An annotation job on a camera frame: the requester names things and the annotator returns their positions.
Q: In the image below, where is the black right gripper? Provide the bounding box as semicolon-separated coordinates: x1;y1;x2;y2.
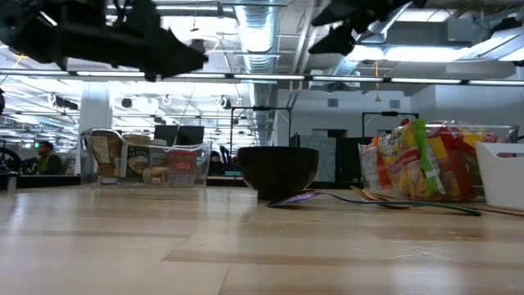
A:
307;0;427;57

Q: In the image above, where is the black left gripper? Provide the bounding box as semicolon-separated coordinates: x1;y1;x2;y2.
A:
16;16;209;81

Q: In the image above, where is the white lid jar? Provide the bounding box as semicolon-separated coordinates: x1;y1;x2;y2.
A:
149;138;169;169

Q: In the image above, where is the tan lid jar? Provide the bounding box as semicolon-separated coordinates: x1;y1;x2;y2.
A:
122;134;151;182

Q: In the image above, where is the copper spoon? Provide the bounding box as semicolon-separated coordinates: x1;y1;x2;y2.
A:
350;186;524;218

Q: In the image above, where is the iridescent blue purple spoon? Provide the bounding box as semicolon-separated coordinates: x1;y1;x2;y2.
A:
266;190;482;217

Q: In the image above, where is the red striped snack packet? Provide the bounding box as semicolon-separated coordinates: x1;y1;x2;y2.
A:
429;126;478;200

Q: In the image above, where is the black monitor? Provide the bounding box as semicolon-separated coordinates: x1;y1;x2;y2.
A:
154;125;205;147

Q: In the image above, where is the long ceiling light bar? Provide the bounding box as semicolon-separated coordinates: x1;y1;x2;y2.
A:
0;68;524;86

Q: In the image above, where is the white column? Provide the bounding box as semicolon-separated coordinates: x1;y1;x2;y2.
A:
78;80;114;140

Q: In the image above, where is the small red box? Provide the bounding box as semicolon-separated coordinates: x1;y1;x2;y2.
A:
166;149;198;185

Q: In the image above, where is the clear plastic container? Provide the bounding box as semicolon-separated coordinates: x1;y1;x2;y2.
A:
79;127;213;189
359;120;520;202

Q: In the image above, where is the brown white sachet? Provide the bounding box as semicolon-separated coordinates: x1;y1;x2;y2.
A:
86;134;124;184

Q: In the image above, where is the grey patterned panel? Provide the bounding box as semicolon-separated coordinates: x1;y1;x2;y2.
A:
300;134;337;183

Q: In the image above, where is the black cabinet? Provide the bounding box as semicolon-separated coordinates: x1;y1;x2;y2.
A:
335;137;374;184

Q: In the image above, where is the red white ramen packet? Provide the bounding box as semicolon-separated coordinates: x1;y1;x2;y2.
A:
359;137;392;192

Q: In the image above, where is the red bowl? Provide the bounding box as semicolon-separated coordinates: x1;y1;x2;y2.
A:
237;146;320;202

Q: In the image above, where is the orange ramen packet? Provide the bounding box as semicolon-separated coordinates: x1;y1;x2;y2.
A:
460;129;499;148

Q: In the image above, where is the black wheel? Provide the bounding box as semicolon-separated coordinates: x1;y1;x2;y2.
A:
0;147;28;175

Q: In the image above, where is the white rectangular tray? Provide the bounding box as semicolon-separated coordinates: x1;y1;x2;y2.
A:
474;141;524;211

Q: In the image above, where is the smooth silver ceiling duct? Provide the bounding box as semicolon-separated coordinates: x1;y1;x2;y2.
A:
331;2;413;77

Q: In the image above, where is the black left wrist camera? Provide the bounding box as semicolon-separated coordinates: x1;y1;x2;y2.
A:
120;0;161;33

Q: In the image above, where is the yellow hanging cord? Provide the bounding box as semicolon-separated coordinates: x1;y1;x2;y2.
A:
374;60;382;102

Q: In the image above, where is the ribbed silver ceiling duct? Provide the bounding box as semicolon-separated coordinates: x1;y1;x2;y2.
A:
233;0;284;147

